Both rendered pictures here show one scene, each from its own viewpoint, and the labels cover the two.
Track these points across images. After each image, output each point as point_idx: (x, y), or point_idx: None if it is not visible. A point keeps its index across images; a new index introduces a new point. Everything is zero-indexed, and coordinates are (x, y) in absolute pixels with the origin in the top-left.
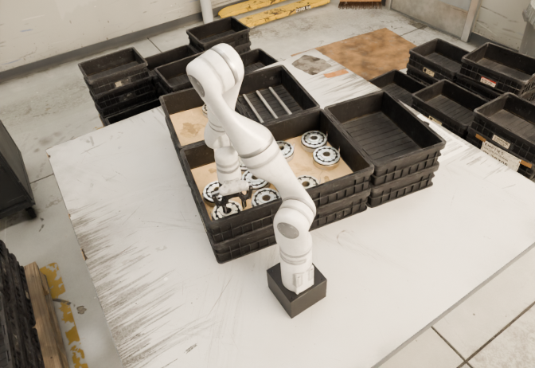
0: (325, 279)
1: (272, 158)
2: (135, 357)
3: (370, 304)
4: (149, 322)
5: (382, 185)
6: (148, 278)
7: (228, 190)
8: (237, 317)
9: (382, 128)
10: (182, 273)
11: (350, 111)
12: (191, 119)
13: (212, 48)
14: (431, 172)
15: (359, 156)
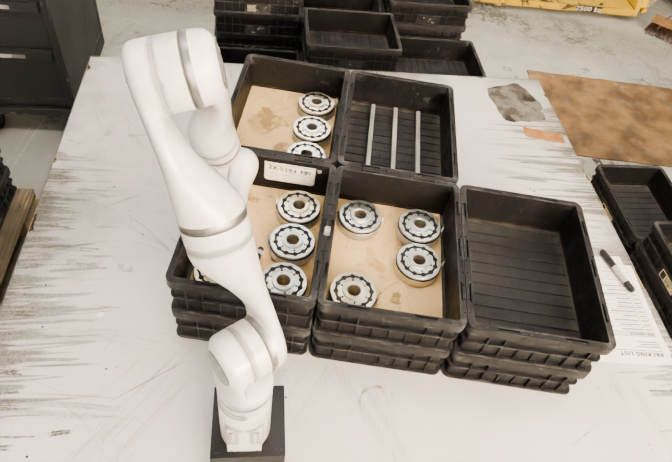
0: (281, 454)
1: (220, 254)
2: None
3: None
4: (38, 362)
5: (472, 356)
6: (80, 300)
7: None
8: (146, 426)
9: (540, 262)
10: (125, 319)
11: (505, 210)
12: (277, 107)
13: (181, 31)
14: (570, 377)
15: (457, 293)
